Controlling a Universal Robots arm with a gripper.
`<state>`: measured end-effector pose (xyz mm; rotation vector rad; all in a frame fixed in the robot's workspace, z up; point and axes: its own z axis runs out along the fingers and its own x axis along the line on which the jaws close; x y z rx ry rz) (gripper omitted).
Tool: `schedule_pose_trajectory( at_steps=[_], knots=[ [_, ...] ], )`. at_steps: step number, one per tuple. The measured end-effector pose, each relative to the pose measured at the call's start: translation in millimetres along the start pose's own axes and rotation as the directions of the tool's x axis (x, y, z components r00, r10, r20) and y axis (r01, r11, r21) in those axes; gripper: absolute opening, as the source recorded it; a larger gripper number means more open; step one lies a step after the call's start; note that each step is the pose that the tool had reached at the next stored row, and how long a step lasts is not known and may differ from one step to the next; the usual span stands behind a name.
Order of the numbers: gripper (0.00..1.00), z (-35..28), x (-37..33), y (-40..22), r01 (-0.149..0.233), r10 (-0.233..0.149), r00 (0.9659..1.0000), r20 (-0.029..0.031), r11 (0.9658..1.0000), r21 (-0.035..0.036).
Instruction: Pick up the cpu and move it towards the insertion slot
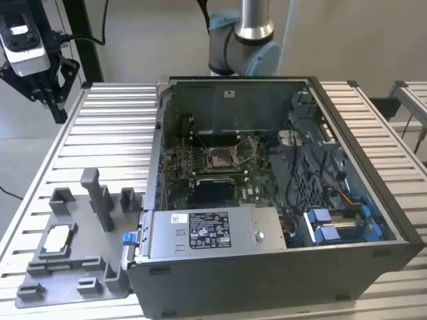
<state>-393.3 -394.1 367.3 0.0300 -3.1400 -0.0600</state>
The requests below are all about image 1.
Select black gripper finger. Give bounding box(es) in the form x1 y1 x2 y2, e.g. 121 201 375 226
16 87 51 106
46 57 81 125

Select silver CPU chip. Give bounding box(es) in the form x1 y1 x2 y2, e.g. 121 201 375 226
41 225 73 253

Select black RAM slot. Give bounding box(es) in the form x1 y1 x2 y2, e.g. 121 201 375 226
189 129 242 141

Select CPU socket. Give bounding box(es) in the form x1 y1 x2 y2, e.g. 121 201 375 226
206 146 240 169

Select black metal stand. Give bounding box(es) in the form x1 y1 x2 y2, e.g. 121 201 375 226
63 0 105 85

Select grey plastic parts rack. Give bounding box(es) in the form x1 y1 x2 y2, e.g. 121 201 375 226
15 167 146 309

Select black graphics card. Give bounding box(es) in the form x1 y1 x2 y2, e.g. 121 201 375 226
192 177 235 205

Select metal socket cover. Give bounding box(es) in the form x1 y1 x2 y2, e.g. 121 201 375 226
232 137 250 161

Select thin metal locking lever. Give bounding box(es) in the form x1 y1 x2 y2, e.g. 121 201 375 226
238 152 260 165

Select green motherboard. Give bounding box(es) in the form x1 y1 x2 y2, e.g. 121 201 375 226
161 132 285 211

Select silver power supply unit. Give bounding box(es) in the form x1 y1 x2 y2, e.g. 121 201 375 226
148 206 288 259

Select black open PC case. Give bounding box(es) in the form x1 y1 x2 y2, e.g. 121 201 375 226
127 75 425 318

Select grey drive cage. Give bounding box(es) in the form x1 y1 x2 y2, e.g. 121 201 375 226
270 91 368 214

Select blue disk carrier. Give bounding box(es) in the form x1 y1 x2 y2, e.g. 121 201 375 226
316 222 383 243
308 207 371 224

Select black box under table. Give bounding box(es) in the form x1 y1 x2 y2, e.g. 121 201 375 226
368 96 401 123

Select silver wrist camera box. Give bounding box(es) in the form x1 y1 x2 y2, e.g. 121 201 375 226
0 16 51 78

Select black camera cable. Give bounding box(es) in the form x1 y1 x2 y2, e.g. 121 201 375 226
57 0 109 46

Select black floor cable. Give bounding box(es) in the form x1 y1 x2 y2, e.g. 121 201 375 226
0 185 23 201

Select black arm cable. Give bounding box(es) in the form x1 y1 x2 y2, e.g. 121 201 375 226
195 0 214 34

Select black cable inside case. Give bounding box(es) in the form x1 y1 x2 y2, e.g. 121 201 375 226
285 115 331 209

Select orange and yellow wires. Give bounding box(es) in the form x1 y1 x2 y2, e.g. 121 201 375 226
328 189 355 206

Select aluminium frame side table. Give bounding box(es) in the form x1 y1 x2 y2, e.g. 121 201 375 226
388 79 427 113

